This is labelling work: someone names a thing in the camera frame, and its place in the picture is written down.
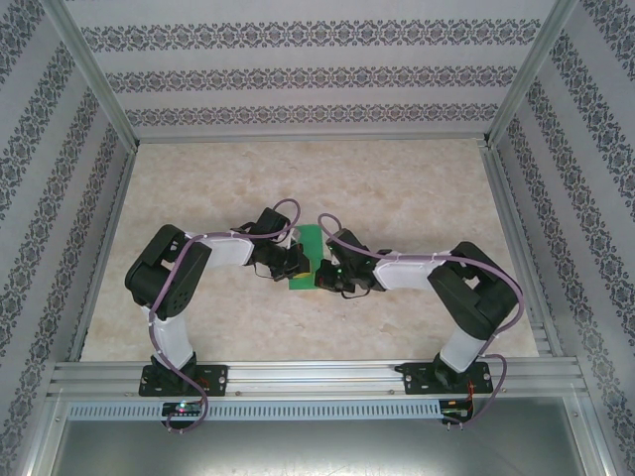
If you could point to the aluminium mounting rail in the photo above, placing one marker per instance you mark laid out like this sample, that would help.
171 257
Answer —
312 377

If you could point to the controller circuit board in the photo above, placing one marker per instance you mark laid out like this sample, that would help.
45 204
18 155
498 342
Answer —
182 409
456 409

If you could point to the green paper sheet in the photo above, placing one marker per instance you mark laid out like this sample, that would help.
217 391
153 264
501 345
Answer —
311 238

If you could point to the aluminium side rail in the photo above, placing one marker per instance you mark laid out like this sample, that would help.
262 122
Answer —
521 248
106 248

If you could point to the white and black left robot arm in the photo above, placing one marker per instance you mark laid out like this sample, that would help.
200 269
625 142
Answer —
171 337

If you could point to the left controller circuit board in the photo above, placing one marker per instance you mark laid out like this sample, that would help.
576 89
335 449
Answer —
182 409

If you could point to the right controller circuit board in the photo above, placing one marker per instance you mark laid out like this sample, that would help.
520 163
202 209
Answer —
456 409

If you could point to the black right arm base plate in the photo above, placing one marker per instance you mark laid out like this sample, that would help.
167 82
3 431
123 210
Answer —
417 379

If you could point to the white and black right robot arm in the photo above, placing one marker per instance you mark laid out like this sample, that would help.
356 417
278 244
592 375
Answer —
461 347

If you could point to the grey metal sheet panel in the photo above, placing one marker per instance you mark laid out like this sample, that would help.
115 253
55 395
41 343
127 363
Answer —
317 448

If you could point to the aluminium frame post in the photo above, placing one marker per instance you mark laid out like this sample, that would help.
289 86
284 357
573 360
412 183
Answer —
533 64
94 69

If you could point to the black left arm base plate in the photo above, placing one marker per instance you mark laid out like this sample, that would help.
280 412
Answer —
218 379

